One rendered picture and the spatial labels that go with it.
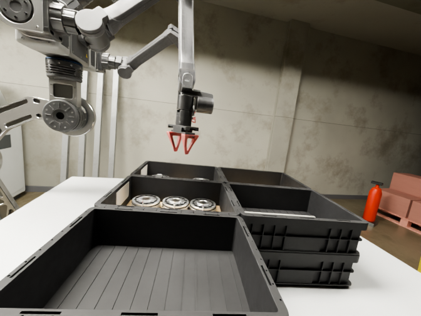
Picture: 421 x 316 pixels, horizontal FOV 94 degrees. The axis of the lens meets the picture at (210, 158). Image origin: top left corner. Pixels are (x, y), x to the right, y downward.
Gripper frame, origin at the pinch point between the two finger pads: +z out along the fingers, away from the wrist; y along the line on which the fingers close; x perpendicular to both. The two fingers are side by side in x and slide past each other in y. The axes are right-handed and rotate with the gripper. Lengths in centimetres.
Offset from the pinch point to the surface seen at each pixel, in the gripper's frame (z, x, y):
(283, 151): 19, -276, 67
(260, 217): 13.4, -2.9, -33.4
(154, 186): 16.8, 2.8, 11.3
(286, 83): -85, -263, 76
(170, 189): 17.6, -1.9, 6.9
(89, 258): 23.6, 32.6, -8.9
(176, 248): 23.5, 14.5, -18.9
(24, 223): 36, 39, 45
